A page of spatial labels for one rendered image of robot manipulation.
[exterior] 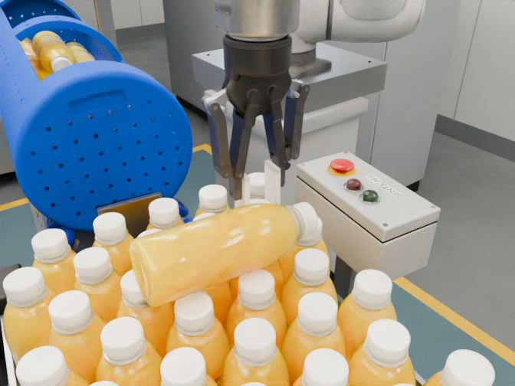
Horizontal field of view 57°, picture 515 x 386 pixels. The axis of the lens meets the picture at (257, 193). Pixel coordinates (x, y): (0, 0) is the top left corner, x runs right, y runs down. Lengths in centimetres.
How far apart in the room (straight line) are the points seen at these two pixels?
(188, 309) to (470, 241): 221
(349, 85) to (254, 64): 79
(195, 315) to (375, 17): 86
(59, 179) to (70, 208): 6
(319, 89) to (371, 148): 122
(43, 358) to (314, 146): 91
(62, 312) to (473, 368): 38
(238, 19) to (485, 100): 305
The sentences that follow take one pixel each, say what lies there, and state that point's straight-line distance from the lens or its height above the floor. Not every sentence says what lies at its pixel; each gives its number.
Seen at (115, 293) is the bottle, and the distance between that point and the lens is 58.
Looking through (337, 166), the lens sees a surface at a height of 111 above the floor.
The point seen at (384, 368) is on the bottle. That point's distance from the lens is 49.
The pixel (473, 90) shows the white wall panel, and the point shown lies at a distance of 350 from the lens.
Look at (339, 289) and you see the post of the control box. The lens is 80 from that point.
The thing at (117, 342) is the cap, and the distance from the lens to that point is 47.
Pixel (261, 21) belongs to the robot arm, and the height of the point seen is 135.
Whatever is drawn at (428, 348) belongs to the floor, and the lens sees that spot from 200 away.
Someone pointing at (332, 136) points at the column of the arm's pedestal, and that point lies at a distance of 127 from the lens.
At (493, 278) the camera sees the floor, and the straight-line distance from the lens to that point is 241.
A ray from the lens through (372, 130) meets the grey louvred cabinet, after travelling 234.
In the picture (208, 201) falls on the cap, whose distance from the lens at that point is 65.
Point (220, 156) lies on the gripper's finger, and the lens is 55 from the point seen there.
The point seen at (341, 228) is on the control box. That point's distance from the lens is 68.
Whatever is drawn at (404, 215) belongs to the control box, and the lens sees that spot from 64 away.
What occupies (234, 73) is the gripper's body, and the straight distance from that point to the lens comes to 52.
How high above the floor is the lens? 145
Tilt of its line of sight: 32 degrees down
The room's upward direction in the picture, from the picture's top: straight up
